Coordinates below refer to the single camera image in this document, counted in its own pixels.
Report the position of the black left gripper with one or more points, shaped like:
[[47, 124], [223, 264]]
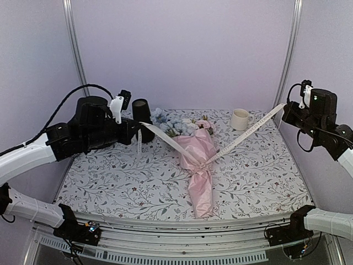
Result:
[[129, 132]]

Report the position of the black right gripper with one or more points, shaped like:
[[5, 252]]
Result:
[[290, 109]]

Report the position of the pink flower bouquet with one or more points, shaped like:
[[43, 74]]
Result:
[[200, 183]]

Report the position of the cream printed ribbon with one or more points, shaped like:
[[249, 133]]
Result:
[[199, 149]]

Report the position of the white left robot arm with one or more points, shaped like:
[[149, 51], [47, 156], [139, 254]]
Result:
[[54, 144]]

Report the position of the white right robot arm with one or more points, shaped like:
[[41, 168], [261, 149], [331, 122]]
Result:
[[315, 116]]

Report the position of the black tapered vase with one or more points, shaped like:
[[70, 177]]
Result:
[[141, 112]]

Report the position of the cream ceramic mug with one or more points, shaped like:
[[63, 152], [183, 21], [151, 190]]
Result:
[[241, 119]]

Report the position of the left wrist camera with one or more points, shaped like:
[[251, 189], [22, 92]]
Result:
[[118, 103]]

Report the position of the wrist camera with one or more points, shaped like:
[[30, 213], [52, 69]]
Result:
[[305, 93], [118, 103]]

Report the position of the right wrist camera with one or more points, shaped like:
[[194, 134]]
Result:
[[305, 93]]

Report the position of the right aluminium frame post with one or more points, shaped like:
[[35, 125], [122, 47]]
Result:
[[293, 34]]

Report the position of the aluminium frame post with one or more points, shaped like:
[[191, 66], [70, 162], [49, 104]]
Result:
[[293, 34], [69, 18]]

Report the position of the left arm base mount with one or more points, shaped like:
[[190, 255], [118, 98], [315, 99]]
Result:
[[88, 233]]

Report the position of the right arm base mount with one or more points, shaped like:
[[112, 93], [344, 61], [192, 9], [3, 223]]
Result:
[[277, 234]]

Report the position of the left aluminium frame post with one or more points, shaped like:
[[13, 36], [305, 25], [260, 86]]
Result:
[[69, 18]]

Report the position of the aluminium front rail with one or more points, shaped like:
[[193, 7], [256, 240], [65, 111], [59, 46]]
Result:
[[236, 241]]

